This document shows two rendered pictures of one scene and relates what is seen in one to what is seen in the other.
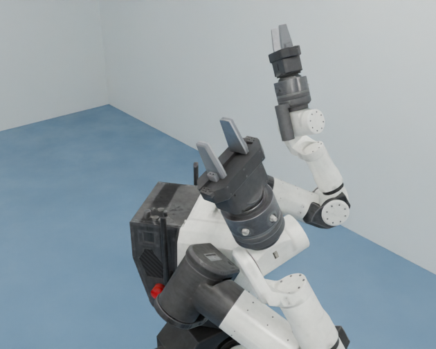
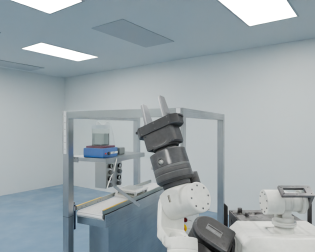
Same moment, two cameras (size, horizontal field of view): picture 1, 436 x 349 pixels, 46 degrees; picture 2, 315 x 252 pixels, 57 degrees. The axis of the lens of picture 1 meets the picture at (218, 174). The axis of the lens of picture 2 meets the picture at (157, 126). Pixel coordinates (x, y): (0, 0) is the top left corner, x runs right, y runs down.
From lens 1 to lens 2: 94 cm
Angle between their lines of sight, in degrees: 78
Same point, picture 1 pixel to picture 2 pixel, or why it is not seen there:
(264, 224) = (155, 163)
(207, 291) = not seen: hidden behind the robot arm
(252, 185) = (159, 137)
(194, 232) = (239, 225)
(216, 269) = (198, 230)
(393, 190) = not seen: outside the picture
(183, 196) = not seen: hidden behind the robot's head
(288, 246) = (175, 195)
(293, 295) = (168, 238)
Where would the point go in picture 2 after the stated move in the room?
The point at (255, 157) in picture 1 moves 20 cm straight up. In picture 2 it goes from (163, 119) to (163, 34)
